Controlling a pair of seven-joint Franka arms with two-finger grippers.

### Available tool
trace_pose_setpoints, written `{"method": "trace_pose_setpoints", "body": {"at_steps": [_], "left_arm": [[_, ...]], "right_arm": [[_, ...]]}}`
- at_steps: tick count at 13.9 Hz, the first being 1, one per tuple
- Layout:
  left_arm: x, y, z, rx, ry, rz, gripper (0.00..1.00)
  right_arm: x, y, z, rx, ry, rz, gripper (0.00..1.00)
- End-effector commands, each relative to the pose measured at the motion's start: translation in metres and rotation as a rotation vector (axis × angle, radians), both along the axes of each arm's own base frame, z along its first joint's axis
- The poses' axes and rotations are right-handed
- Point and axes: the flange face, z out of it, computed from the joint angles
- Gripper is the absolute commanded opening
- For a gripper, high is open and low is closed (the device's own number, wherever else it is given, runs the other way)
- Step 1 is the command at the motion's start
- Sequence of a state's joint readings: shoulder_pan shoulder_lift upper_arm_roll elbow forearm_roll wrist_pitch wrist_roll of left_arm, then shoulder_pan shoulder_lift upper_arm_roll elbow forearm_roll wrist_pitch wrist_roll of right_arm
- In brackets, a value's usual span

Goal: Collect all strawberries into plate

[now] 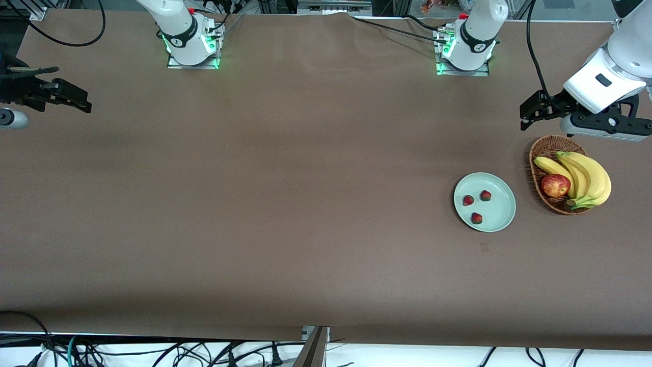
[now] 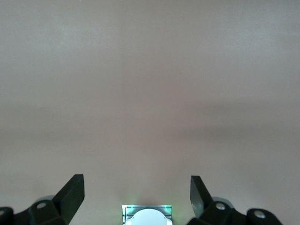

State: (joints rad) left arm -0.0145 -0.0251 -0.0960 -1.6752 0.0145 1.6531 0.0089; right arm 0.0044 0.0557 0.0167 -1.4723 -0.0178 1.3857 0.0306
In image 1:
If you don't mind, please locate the black looped cable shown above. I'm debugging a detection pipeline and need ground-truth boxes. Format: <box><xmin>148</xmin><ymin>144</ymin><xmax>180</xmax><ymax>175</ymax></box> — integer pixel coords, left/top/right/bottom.
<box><xmin>0</xmin><ymin>310</ymin><xmax>58</xmax><ymax>367</ymax></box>

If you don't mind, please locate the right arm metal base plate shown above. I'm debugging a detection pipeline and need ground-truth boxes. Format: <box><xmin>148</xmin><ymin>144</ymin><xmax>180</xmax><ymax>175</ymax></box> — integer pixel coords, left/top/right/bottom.
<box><xmin>167</xmin><ymin>23</ymin><xmax>222</xmax><ymax>70</ymax></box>

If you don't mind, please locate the yellow banana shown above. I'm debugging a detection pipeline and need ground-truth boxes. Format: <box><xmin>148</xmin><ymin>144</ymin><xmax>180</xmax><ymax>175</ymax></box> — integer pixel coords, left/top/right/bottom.
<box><xmin>534</xmin><ymin>156</ymin><xmax>576</xmax><ymax>199</ymax></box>
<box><xmin>558</xmin><ymin>151</ymin><xmax>612</xmax><ymax>211</ymax></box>
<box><xmin>555</xmin><ymin>151</ymin><xmax>591</xmax><ymax>200</ymax></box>

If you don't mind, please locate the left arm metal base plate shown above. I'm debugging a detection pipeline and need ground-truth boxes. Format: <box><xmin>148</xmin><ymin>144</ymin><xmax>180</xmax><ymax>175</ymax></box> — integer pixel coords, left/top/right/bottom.
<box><xmin>436</xmin><ymin>28</ymin><xmax>491</xmax><ymax>77</ymax></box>

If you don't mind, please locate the silver metal box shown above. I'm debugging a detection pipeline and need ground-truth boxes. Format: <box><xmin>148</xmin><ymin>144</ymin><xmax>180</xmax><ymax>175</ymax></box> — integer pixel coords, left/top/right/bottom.
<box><xmin>297</xmin><ymin>0</ymin><xmax>373</xmax><ymax>16</ymax></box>

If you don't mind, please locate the large table cover sheet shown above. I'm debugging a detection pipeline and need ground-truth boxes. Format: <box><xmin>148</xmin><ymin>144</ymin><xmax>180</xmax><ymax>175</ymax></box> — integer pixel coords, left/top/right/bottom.
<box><xmin>0</xmin><ymin>8</ymin><xmax>652</xmax><ymax>352</ymax></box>

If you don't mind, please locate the thin black cable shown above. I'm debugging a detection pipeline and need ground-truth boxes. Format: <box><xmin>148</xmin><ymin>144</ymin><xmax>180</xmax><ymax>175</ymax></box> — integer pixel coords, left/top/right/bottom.
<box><xmin>351</xmin><ymin>17</ymin><xmax>450</xmax><ymax>45</ymax></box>
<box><xmin>404</xmin><ymin>14</ymin><xmax>447</xmax><ymax>33</ymax></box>

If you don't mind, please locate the brown wicker basket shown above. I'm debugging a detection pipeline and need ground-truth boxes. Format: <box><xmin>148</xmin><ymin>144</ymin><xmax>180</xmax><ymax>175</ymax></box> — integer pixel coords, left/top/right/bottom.
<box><xmin>529</xmin><ymin>135</ymin><xmax>594</xmax><ymax>216</ymax></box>

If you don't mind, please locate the metal frame post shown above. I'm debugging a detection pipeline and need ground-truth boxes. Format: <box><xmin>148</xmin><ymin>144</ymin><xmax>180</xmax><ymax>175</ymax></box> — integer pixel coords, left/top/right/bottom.
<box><xmin>293</xmin><ymin>326</ymin><xmax>331</xmax><ymax>367</ymax></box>

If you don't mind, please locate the pale green round plate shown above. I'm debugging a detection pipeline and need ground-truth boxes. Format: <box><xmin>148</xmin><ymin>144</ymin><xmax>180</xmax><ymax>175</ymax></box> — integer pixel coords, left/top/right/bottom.
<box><xmin>453</xmin><ymin>172</ymin><xmax>517</xmax><ymax>233</ymax></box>

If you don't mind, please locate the red apple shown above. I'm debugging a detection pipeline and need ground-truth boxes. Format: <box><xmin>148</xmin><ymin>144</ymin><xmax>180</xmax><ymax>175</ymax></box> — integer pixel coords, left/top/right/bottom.
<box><xmin>541</xmin><ymin>174</ymin><xmax>572</xmax><ymax>198</ymax></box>

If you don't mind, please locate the colourful background item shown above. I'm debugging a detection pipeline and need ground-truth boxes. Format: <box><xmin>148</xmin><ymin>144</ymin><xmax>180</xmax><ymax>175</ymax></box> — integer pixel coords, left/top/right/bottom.
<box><xmin>420</xmin><ymin>0</ymin><xmax>460</xmax><ymax>14</ymax></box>

